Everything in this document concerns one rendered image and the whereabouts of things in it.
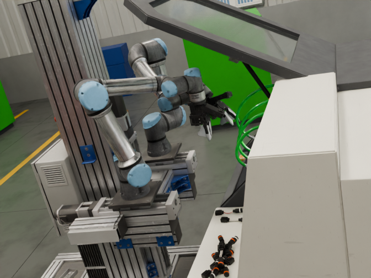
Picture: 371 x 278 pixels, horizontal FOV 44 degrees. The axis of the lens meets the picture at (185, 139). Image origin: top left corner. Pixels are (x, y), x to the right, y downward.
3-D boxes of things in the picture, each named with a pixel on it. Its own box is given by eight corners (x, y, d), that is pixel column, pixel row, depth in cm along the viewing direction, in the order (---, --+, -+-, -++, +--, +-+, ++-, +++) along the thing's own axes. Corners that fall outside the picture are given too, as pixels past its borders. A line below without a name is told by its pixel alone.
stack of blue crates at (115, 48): (70, 105, 873) (51, 43, 830) (81, 97, 916) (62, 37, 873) (131, 96, 839) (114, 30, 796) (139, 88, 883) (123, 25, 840)
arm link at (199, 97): (206, 87, 218) (201, 93, 211) (207, 97, 220) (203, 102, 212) (191, 90, 221) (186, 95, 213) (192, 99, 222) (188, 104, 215)
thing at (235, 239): (215, 242, 186) (212, 230, 184) (240, 241, 182) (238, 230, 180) (201, 279, 166) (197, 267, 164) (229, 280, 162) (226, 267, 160)
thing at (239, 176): (245, 175, 276) (241, 151, 270) (253, 175, 274) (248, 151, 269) (224, 236, 222) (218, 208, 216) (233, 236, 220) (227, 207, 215)
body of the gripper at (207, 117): (195, 121, 227) (190, 99, 223) (212, 119, 224) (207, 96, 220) (191, 127, 220) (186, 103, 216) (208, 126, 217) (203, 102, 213)
